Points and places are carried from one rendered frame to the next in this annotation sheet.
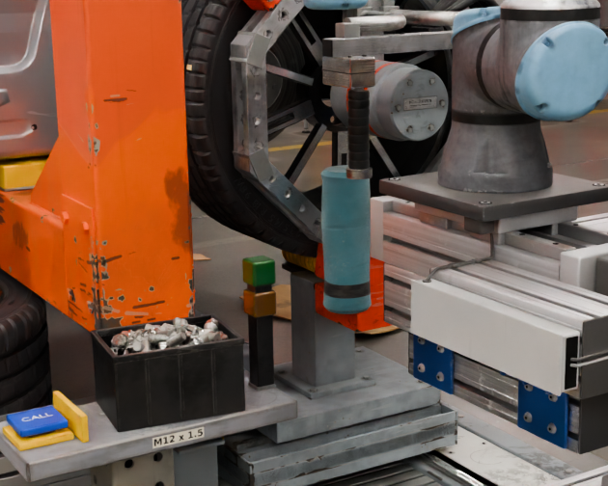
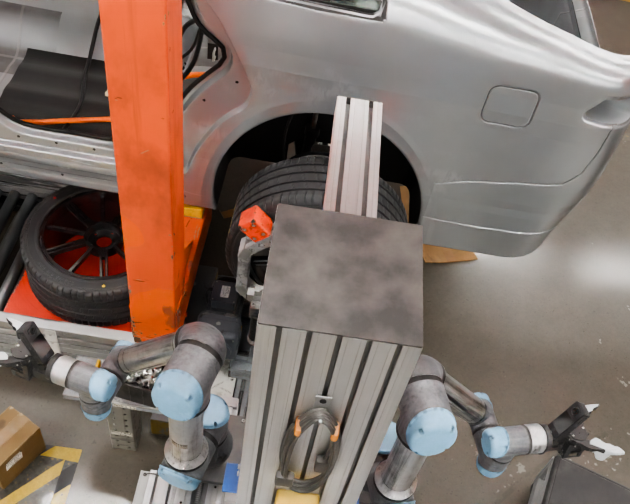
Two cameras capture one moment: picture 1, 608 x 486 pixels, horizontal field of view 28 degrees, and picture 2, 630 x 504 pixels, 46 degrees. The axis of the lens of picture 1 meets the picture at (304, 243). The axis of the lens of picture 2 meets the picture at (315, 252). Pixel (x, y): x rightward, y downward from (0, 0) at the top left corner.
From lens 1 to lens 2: 2.17 m
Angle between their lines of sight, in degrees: 42
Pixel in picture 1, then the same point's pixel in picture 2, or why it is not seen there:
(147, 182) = (153, 306)
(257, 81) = (243, 263)
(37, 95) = (187, 185)
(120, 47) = (141, 266)
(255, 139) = (239, 281)
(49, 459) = (71, 396)
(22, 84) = not seen: hidden behind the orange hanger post
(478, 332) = not seen: outside the picture
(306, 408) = not seen: hidden behind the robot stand
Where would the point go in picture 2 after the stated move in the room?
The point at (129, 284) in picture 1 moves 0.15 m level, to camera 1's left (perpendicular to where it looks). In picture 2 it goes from (145, 330) to (115, 308)
